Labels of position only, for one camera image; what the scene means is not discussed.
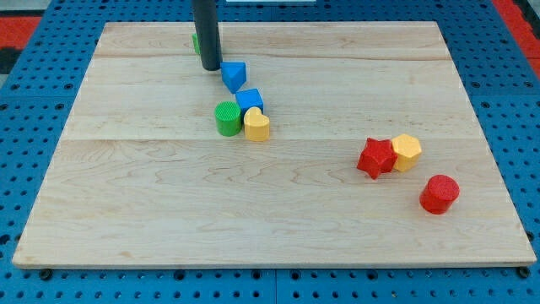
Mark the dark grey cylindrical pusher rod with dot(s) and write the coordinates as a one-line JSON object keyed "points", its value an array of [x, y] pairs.
{"points": [[207, 29]]}

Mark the blue triangle block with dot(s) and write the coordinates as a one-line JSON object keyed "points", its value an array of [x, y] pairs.
{"points": [[233, 75]]}

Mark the blue cube block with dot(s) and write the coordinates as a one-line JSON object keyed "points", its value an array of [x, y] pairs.
{"points": [[247, 99]]}

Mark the green block behind rod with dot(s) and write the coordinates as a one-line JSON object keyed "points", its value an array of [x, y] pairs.
{"points": [[195, 43]]}

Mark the green cylinder block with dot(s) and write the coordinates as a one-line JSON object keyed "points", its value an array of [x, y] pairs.
{"points": [[227, 117]]}

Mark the yellow heart block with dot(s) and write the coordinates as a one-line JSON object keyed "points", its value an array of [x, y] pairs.
{"points": [[256, 125]]}

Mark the light wooden board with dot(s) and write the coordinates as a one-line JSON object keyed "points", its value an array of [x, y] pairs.
{"points": [[141, 179]]}

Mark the red star block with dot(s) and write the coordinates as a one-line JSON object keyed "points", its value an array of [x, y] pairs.
{"points": [[377, 157]]}

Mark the yellow hexagon block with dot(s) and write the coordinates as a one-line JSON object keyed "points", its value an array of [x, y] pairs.
{"points": [[408, 150]]}

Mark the red cylinder block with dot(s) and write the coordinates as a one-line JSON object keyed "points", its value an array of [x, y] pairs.
{"points": [[439, 194]]}

